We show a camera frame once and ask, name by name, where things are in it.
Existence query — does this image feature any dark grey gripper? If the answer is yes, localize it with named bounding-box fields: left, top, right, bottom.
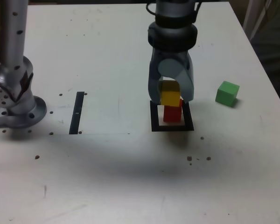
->
left=147, top=46, right=195, bottom=104

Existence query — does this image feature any yellow cube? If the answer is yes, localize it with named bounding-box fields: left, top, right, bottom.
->
left=159, top=80, right=181, bottom=107

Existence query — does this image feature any red cube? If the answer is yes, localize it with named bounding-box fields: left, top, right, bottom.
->
left=163, top=99, right=184, bottom=124

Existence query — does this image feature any green cube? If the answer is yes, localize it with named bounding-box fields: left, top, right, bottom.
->
left=215, top=81, right=240, bottom=108

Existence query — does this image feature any black tape square outline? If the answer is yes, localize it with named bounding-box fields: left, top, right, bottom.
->
left=149, top=99, right=195, bottom=132

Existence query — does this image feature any black tape strip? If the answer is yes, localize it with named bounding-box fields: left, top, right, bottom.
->
left=69, top=91, right=85, bottom=135

